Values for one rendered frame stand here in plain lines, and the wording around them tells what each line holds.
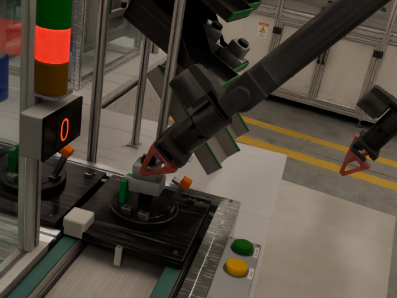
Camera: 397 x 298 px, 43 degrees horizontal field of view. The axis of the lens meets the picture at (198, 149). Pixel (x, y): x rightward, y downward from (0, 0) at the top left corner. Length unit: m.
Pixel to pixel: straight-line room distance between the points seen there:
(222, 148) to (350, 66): 3.69
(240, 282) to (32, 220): 0.38
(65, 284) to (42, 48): 0.42
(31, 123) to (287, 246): 0.72
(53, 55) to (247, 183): 0.86
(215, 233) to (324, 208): 0.50
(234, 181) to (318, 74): 3.55
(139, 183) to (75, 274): 0.21
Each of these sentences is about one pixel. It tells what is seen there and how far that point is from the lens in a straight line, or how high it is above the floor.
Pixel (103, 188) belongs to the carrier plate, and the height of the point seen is 0.97.
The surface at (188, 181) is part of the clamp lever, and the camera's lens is 0.99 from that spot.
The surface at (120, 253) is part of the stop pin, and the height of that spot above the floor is 0.96.
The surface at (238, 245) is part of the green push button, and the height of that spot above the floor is 0.97.
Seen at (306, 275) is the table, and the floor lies 0.86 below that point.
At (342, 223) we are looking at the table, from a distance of 1.43.
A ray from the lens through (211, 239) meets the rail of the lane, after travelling 1.03.
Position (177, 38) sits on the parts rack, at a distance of 1.11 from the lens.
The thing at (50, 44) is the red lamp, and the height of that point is 1.34.
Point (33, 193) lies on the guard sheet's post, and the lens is 0.89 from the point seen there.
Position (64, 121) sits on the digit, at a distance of 0.82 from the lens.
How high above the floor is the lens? 1.53
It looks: 24 degrees down
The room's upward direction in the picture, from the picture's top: 10 degrees clockwise
